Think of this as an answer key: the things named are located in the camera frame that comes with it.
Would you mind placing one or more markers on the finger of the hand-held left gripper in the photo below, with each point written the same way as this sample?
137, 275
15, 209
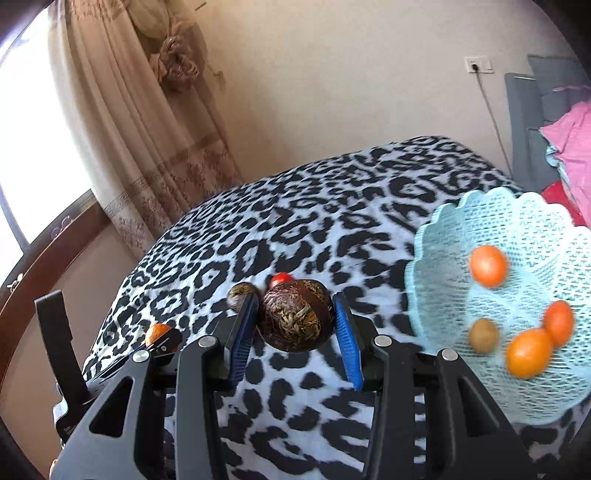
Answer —
170, 341
51, 323

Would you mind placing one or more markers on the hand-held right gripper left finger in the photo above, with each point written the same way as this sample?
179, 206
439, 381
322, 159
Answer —
242, 341

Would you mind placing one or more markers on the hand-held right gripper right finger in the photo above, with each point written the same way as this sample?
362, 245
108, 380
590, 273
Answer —
348, 341

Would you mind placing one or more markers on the small tangerine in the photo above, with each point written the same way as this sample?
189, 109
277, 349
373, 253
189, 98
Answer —
558, 323
157, 334

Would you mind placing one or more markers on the small dark passion fruit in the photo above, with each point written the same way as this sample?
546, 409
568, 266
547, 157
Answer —
241, 294

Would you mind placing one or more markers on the large dark passion fruit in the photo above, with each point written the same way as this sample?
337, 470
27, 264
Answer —
293, 318

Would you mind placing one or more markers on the red tomato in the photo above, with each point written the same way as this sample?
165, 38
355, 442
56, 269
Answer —
280, 279

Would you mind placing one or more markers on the tan round kiwi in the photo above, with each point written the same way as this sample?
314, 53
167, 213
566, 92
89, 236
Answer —
484, 336

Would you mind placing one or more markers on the navel orange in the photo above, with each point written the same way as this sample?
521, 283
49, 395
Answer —
488, 265

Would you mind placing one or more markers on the large smooth orange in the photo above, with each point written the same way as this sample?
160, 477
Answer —
528, 353

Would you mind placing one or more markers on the light blue plastic basket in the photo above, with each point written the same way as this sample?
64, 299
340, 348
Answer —
531, 230

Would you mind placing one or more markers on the leopard print blanket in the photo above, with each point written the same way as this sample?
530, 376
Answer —
323, 207

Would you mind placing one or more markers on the beige patterned curtain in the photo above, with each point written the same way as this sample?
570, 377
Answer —
115, 138

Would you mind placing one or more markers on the red cloth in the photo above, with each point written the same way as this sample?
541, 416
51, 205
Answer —
558, 198

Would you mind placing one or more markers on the light blue cloth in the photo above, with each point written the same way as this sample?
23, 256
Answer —
554, 161

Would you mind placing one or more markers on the grey headboard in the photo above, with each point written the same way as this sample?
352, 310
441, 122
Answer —
521, 129

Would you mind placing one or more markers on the curtain tieback flower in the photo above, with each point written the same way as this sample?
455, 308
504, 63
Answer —
178, 60

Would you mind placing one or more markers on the pink blanket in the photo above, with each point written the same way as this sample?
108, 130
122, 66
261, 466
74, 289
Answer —
572, 138

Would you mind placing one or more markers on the wooden window frame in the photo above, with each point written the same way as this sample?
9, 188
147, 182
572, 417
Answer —
46, 240

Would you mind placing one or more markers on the white wall socket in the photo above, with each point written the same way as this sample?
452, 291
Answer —
480, 63

